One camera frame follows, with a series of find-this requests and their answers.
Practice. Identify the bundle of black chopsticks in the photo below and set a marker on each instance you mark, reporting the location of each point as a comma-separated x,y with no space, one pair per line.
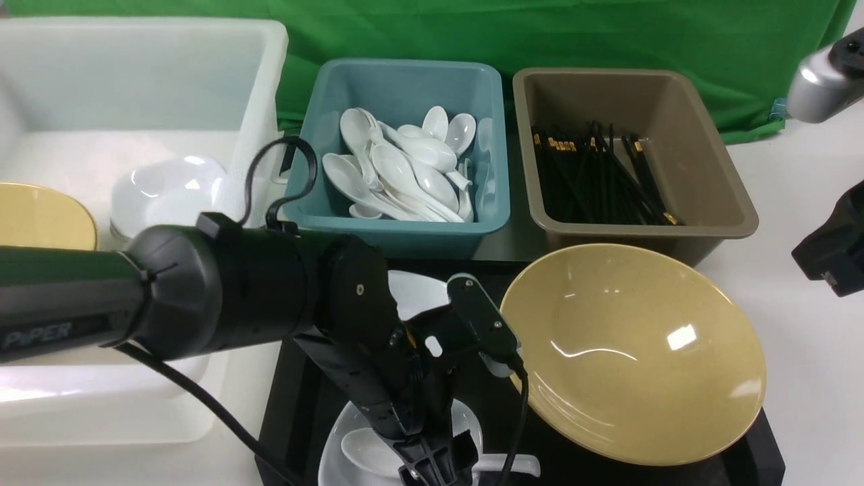
596,177

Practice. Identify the pile of white spoons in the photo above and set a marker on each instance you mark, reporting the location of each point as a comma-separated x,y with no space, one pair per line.
410,173

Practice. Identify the white square dish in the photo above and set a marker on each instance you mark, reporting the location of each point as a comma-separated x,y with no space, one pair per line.
416,293
336,469

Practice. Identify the teal plastic bin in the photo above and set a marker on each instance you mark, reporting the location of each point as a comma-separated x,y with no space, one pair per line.
396,92

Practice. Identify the white soup spoon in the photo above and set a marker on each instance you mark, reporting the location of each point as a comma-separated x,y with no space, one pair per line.
365,450

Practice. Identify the large white plastic tub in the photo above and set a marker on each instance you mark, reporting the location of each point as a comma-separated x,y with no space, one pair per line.
85,101

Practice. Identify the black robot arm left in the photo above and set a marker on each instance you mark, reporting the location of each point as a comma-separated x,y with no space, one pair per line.
178,291

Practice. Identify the brown plastic bin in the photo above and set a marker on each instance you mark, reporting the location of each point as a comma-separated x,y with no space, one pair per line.
696,176

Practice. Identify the yellow noodle bowl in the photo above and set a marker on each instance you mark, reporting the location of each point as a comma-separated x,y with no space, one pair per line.
634,355

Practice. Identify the black serving tray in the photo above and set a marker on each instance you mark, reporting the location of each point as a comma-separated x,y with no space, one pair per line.
303,407

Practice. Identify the yellow bowl in tub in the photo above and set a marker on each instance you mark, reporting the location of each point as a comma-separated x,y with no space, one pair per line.
37,216

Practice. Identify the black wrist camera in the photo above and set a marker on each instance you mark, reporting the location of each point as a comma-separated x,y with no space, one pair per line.
484,325

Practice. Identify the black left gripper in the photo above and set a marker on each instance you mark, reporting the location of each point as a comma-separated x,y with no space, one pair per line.
399,375

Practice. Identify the stack of white dishes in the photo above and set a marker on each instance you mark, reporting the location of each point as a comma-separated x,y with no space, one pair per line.
172,192

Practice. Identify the blue binder clip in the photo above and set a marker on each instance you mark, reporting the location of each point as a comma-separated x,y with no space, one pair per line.
779,110

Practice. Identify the green cloth backdrop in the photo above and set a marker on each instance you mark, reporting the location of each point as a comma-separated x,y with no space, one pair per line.
741,55

